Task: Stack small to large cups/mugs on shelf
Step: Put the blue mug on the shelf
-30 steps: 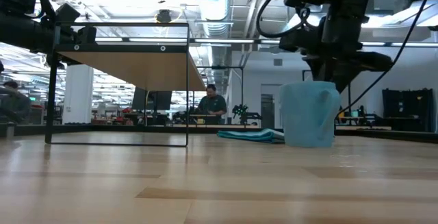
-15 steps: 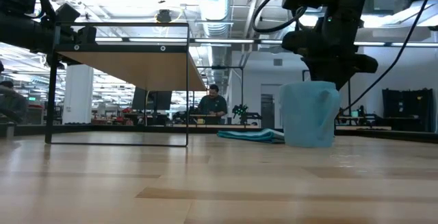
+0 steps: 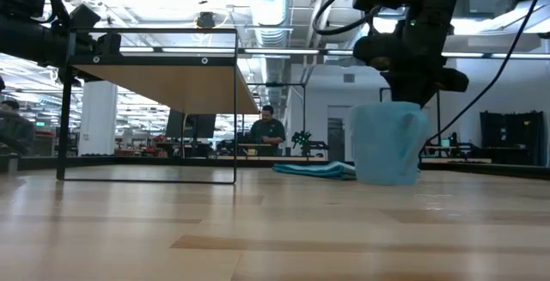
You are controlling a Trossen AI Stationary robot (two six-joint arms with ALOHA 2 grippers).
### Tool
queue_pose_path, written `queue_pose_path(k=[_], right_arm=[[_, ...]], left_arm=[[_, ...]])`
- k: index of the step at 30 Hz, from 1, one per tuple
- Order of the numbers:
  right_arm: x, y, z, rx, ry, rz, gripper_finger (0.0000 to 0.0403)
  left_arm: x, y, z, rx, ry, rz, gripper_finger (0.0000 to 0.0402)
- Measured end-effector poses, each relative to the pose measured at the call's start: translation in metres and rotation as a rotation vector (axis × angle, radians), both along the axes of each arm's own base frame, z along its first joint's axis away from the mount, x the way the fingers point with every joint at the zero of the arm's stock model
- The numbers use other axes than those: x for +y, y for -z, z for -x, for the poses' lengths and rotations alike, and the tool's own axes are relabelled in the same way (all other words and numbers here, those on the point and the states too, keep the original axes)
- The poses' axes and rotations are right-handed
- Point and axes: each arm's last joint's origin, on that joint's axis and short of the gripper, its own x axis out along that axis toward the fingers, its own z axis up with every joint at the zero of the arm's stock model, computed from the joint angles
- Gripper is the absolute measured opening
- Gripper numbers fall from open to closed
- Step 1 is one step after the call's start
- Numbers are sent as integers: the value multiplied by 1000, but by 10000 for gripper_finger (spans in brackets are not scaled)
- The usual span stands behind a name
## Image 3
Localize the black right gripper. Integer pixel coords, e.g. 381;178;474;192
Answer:
352;17;470;107

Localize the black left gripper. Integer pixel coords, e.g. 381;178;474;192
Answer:
95;32;123;57

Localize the light blue mug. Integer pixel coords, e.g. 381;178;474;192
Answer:
347;101;430;186

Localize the white room column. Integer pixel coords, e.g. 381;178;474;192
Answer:
77;80;119;157

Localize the wooden box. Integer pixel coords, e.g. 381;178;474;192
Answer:
56;27;260;186

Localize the black ceiling-mounted device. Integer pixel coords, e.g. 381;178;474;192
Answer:
195;10;217;30

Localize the black storage cabinet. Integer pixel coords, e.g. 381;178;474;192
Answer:
479;109;547;167

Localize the black background monitor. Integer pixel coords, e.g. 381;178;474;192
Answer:
165;109;217;140

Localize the blue folded cloth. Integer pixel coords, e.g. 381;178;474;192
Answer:
272;161;358;181

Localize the person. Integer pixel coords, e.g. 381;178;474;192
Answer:
249;104;287;157
0;99;37;157

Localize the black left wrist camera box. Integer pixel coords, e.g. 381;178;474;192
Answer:
68;3;102;29

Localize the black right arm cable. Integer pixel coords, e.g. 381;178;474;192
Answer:
312;0;382;37

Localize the black aluminium table frame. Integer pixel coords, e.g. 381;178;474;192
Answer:
0;155;550;181

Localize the silver ceiling air duct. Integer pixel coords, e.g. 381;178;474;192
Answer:
243;0;295;49

